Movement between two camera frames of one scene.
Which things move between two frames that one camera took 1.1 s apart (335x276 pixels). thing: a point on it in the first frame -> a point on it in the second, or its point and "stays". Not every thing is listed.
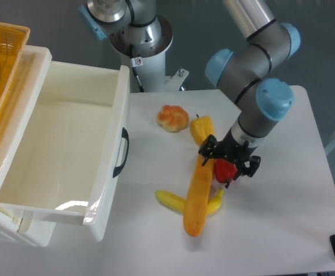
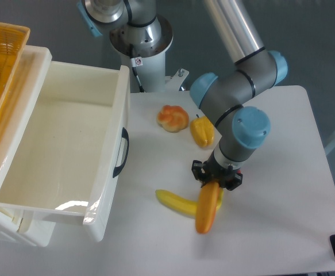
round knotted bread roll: [173, 118] stays
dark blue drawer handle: [124, 134] stays
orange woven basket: [5, 42] stays
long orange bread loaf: [198, 197] -> [206, 205]
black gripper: [231, 148] -> [211, 170]
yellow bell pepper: [201, 127] stays
